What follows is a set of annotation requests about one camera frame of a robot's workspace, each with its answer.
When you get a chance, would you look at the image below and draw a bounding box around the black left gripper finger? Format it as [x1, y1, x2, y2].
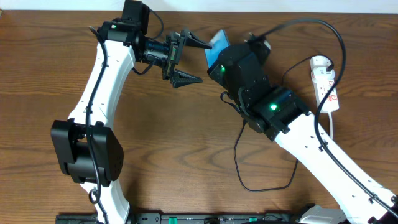
[170, 70, 203, 88]
[180, 29, 212, 49]

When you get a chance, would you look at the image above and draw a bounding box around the blue Galaxy smartphone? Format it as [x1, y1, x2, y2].
[205, 29, 230, 68]

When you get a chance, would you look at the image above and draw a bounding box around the black USB charging cable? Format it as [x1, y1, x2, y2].
[220, 54, 335, 193]

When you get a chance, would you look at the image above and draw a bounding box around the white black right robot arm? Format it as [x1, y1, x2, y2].
[205, 30, 397, 223]

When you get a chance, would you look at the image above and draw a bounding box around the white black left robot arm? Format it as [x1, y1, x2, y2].
[50, 1, 209, 223]

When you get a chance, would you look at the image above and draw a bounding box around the white USB charger plug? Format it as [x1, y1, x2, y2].
[310, 55, 335, 83]

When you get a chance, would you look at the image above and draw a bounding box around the white power strip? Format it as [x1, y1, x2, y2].
[312, 70, 340, 114]

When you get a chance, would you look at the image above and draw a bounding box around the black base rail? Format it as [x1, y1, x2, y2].
[55, 213, 297, 224]

